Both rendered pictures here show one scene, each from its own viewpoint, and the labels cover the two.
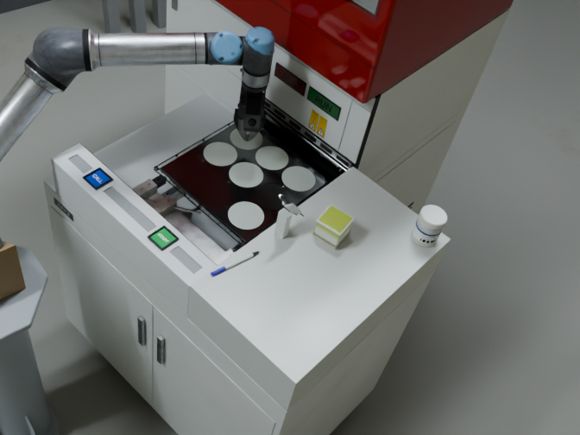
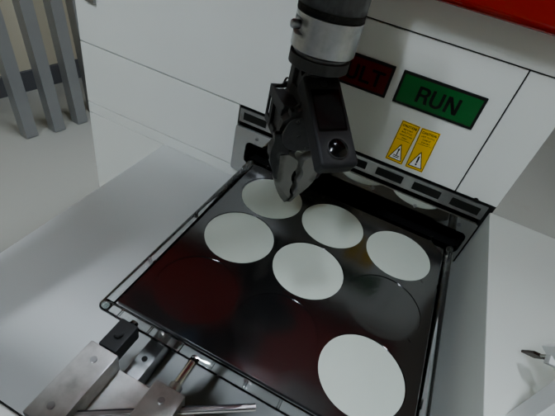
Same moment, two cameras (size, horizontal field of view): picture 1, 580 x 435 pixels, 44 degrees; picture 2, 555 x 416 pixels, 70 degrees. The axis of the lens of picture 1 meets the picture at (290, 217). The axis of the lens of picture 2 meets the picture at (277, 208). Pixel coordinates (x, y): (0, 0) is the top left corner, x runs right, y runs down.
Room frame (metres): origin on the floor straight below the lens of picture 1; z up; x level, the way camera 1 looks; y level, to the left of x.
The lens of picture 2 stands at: (1.08, 0.32, 1.30)
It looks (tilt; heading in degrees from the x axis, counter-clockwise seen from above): 40 degrees down; 343
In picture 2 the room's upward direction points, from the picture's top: 14 degrees clockwise
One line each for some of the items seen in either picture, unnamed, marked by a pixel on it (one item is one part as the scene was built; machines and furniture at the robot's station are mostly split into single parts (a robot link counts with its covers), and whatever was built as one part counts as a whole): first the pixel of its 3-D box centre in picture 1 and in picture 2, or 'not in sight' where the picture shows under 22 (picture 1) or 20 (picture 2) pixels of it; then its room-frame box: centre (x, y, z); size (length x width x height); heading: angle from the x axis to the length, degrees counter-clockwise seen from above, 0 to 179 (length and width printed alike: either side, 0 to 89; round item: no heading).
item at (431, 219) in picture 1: (428, 226); not in sight; (1.27, -0.36, 1.01); 0.07 x 0.07 x 0.10
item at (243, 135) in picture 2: (291, 141); (342, 191); (1.59, 0.05, 0.89); 0.44 x 0.02 x 0.10; 57
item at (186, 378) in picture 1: (225, 305); not in sight; (1.28, 0.14, 0.41); 0.96 x 0.64 x 0.82; 57
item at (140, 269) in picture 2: (202, 141); (195, 218); (1.51, 0.30, 0.90); 0.37 x 0.01 x 0.01; 147
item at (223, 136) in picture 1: (246, 175); (307, 270); (1.41, 0.15, 0.90); 0.34 x 0.34 x 0.01; 57
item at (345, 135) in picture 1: (257, 76); (269, 87); (1.70, 0.19, 1.02); 0.81 x 0.03 x 0.40; 57
